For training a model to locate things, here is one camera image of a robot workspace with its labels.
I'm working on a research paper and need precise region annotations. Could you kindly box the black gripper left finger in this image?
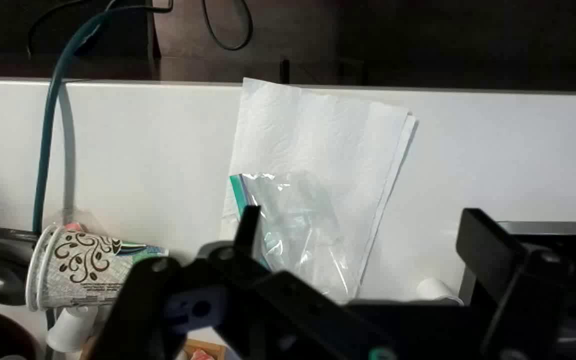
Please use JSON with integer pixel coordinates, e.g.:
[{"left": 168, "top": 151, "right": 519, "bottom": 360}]
[{"left": 86, "top": 204, "right": 398, "bottom": 360}]

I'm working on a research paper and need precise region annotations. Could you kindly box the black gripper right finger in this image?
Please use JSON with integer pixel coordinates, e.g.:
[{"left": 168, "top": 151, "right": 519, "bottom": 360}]
[{"left": 456, "top": 206, "right": 576, "bottom": 360}]

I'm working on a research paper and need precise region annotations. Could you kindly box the patterned paper coffee cup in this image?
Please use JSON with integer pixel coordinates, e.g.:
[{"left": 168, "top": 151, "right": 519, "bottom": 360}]
[{"left": 23, "top": 223, "right": 172, "bottom": 313}]

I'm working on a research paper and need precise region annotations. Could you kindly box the clear zip bag green seal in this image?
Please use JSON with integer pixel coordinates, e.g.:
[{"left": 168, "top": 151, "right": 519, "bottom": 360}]
[{"left": 223, "top": 170, "right": 372, "bottom": 305}]

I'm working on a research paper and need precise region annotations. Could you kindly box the small white creamer cup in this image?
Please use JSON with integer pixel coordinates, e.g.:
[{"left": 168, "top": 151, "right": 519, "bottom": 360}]
[{"left": 44, "top": 306, "right": 98, "bottom": 354}]

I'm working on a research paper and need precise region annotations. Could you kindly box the clear zip plastic bag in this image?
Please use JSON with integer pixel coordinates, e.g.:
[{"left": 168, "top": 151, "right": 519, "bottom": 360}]
[{"left": 221, "top": 76, "right": 420, "bottom": 306}]

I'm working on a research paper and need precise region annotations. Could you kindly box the green cable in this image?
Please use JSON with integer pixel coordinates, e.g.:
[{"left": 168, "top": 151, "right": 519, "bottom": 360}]
[{"left": 29, "top": 0, "right": 173, "bottom": 236}]

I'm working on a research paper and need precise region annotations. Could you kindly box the thin black cable loop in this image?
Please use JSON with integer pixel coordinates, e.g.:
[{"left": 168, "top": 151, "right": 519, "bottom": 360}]
[{"left": 199, "top": 0, "right": 255, "bottom": 55}]

